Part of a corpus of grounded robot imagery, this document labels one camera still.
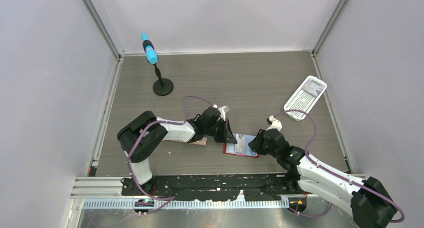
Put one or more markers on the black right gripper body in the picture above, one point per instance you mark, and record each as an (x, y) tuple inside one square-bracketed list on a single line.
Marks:
[(261, 146)]

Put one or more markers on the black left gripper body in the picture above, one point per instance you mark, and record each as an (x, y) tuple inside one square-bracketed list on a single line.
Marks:
[(220, 134)]

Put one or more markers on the red leather card holder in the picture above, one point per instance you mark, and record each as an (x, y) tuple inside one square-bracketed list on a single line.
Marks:
[(229, 150)]

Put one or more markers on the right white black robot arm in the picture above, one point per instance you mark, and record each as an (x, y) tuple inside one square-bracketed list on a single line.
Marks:
[(366, 201)]

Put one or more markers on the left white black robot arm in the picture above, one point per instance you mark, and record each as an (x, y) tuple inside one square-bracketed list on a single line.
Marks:
[(140, 137)]

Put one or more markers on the silver VIP card in basket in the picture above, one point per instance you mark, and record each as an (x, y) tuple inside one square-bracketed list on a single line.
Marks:
[(313, 87)]

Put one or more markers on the glittery sequin tube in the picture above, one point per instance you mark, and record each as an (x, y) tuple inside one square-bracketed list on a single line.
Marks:
[(201, 142)]

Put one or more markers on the white perforated plastic basket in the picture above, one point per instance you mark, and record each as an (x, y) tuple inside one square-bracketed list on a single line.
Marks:
[(302, 100)]

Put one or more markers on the blue microphone on black stand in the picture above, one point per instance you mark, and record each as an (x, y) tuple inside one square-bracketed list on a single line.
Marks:
[(163, 86)]

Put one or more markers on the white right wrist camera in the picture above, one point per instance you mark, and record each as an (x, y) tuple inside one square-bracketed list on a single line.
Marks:
[(274, 123)]

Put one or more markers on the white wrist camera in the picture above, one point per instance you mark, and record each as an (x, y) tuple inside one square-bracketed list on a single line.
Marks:
[(274, 123), (223, 111)]

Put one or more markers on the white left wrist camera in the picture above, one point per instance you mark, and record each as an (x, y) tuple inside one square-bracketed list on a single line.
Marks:
[(223, 111)]

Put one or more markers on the aluminium frame rail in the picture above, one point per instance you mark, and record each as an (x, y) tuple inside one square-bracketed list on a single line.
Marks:
[(104, 187)]

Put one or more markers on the white slotted cable duct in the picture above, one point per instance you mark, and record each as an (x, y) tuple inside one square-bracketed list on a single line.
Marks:
[(137, 204)]

